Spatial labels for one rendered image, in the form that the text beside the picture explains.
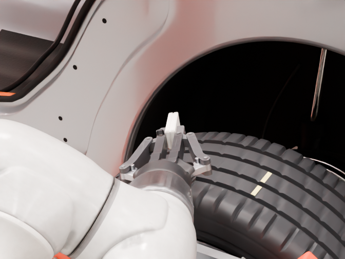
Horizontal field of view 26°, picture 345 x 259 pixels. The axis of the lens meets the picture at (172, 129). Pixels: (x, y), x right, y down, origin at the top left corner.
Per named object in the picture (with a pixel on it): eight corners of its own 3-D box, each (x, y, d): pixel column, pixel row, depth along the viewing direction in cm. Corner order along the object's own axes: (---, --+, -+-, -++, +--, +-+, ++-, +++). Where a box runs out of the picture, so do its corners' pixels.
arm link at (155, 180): (198, 250, 91) (200, 224, 97) (187, 185, 88) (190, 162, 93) (125, 256, 93) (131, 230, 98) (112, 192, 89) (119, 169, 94)
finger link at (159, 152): (163, 189, 101) (153, 190, 102) (168, 152, 111) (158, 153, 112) (158, 163, 100) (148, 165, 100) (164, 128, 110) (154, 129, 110)
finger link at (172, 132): (169, 131, 110) (174, 130, 110) (173, 112, 116) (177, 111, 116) (172, 149, 111) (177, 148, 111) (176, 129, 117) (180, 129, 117)
